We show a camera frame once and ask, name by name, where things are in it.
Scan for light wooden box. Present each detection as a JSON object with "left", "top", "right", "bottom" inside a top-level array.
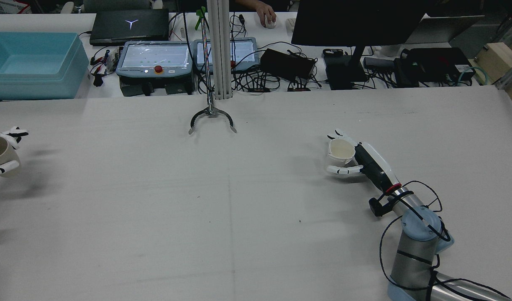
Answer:
[{"left": 475, "top": 38, "right": 512, "bottom": 114}]

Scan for black monitor with stand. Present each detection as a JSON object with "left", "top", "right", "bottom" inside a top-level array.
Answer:
[{"left": 291, "top": 0, "right": 432, "bottom": 91}]

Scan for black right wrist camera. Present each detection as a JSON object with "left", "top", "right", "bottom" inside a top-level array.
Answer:
[{"left": 368, "top": 196, "right": 397, "bottom": 217}]

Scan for black mini computer box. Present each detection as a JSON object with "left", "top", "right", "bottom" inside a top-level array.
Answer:
[{"left": 400, "top": 47, "right": 476, "bottom": 87}]

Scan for dark electronics box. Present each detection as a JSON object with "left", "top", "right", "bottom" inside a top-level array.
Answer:
[{"left": 119, "top": 77, "right": 195, "bottom": 97}]

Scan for light blue plastic bin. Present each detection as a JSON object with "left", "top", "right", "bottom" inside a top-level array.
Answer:
[{"left": 0, "top": 31, "right": 90, "bottom": 101}]

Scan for beige round cup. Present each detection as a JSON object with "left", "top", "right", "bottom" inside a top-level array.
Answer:
[{"left": 0, "top": 136, "right": 22, "bottom": 178}]

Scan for white cup with spout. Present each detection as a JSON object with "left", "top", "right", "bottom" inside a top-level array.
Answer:
[{"left": 327, "top": 138, "right": 357, "bottom": 166}]

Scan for black cable tangle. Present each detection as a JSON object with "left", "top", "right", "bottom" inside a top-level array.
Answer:
[{"left": 232, "top": 13, "right": 324, "bottom": 93}]

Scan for teal cable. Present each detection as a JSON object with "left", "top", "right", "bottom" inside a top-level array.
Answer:
[{"left": 458, "top": 66, "right": 489, "bottom": 85}]

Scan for black power adapter brick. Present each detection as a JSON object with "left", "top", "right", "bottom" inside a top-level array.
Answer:
[{"left": 259, "top": 48, "right": 317, "bottom": 81}]

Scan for aluminium frame profile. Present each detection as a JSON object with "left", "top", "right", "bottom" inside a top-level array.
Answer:
[{"left": 494, "top": 63, "right": 512, "bottom": 91}]

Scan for black laptop white logo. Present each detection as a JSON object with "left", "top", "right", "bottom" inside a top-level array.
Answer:
[{"left": 90, "top": 9, "right": 170, "bottom": 46}]

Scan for grey teach pendant red button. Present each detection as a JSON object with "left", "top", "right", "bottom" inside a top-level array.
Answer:
[{"left": 116, "top": 41, "right": 194, "bottom": 79}]

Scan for bare person hand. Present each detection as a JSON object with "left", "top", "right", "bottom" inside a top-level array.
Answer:
[{"left": 256, "top": 1, "right": 277, "bottom": 28}]

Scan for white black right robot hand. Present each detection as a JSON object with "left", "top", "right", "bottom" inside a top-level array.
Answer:
[{"left": 326, "top": 129, "right": 403, "bottom": 195}]

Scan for metal claw grabber tool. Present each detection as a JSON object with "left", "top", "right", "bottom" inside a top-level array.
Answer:
[{"left": 188, "top": 6, "right": 238, "bottom": 135}]

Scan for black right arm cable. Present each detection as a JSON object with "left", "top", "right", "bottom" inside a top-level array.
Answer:
[{"left": 379, "top": 180, "right": 512, "bottom": 301}]

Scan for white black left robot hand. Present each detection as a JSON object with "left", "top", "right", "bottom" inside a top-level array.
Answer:
[{"left": 0, "top": 127, "right": 29, "bottom": 180}]

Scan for aluminium profile post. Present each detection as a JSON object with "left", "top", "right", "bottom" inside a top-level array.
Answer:
[{"left": 207, "top": 0, "right": 233, "bottom": 100}]

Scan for grey usb hub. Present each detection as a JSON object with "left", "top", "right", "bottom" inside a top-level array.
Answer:
[{"left": 363, "top": 56, "right": 397, "bottom": 70}]

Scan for red black clip leads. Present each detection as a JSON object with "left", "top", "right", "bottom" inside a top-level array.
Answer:
[{"left": 90, "top": 48, "right": 115, "bottom": 87}]

